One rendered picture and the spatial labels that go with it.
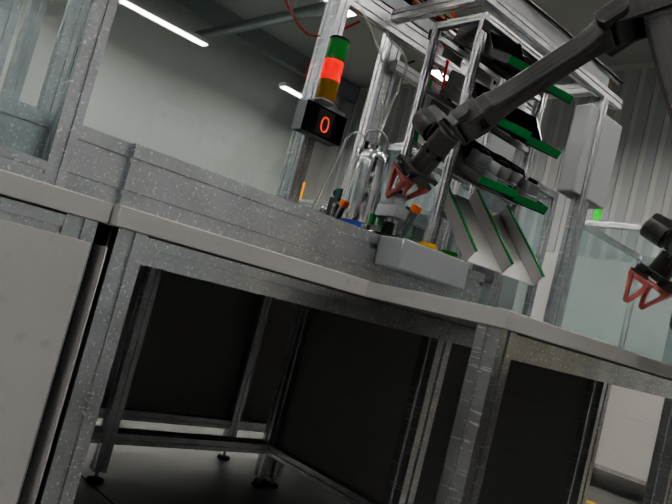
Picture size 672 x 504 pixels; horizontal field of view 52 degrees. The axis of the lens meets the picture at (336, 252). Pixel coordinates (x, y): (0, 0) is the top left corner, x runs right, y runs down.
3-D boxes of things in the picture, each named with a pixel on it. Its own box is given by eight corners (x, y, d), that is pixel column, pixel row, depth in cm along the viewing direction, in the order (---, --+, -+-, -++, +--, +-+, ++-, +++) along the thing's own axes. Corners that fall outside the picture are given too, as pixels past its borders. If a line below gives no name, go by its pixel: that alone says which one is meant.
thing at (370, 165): (380, 229, 262) (404, 135, 265) (354, 219, 253) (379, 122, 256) (356, 227, 273) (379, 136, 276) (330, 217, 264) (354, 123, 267)
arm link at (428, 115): (472, 109, 150) (484, 132, 157) (447, 81, 158) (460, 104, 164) (427, 142, 152) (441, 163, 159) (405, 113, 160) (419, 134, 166)
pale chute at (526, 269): (533, 286, 185) (545, 276, 183) (499, 275, 179) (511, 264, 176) (498, 215, 204) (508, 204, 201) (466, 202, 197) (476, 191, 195)
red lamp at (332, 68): (343, 84, 162) (348, 65, 162) (328, 76, 158) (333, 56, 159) (330, 86, 165) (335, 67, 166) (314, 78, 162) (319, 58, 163)
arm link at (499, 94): (634, 6, 142) (641, 41, 150) (619, -8, 145) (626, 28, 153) (455, 123, 150) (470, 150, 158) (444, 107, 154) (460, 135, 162)
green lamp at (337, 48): (348, 64, 162) (353, 45, 162) (333, 55, 159) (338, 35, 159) (335, 66, 166) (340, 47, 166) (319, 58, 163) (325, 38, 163)
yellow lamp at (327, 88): (338, 104, 161) (343, 85, 162) (322, 96, 158) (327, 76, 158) (324, 106, 165) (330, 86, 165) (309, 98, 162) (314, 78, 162)
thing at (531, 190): (533, 208, 186) (546, 186, 184) (522, 204, 184) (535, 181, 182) (515, 196, 193) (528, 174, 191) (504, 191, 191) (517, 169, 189)
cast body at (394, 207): (406, 221, 162) (412, 192, 163) (393, 216, 159) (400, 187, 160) (381, 219, 168) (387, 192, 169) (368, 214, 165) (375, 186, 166)
